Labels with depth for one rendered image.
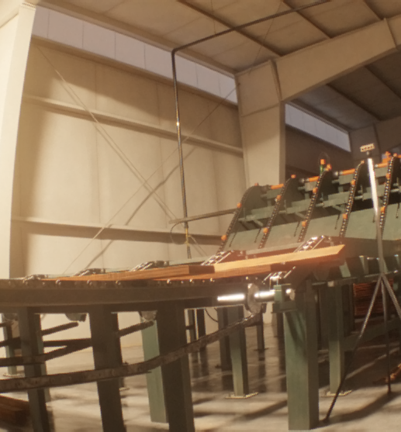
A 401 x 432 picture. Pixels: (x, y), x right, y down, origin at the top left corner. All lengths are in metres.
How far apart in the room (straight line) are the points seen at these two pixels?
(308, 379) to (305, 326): 0.29
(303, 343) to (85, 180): 7.90
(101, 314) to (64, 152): 7.74
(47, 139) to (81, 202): 1.27
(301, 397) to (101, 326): 1.08
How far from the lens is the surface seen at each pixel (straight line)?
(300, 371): 2.95
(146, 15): 12.01
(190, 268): 1.83
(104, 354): 2.63
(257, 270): 2.33
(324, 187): 9.15
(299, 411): 3.00
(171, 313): 2.34
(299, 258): 2.90
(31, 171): 9.64
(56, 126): 10.26
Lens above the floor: 0.76
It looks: 9 degrees up
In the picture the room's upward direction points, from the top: 5 degrees counter-clockwise
